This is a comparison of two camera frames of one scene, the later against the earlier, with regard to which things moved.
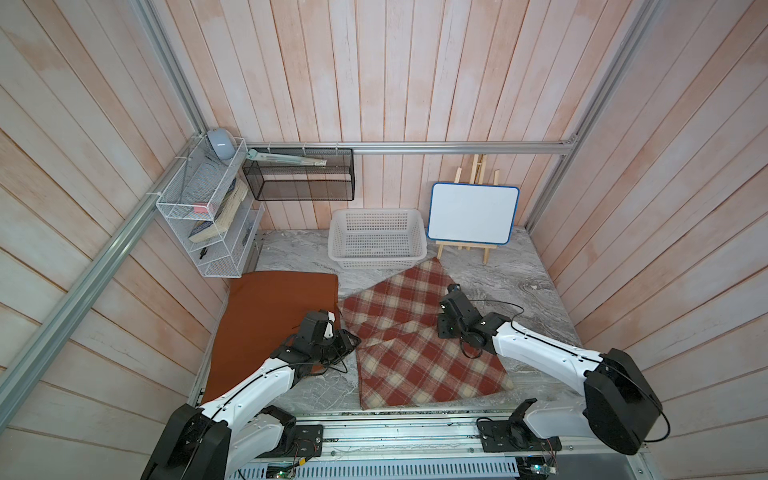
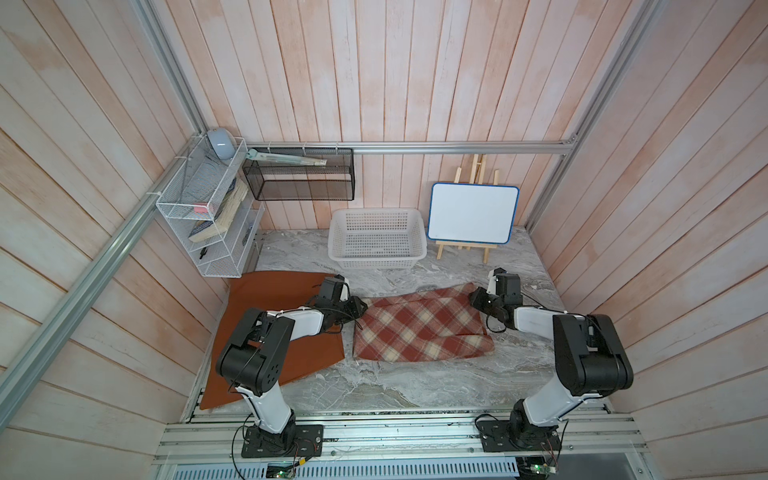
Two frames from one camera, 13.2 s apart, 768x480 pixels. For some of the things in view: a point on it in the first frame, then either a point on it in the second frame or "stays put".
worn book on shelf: [233, 199] stays put
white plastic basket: [377, 238] stays put
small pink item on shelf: [199, 209] stays put
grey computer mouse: [222, 143] stays put
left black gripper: [344, 345] -> [356, 311]
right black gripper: [441, 325] -> [476, 300]
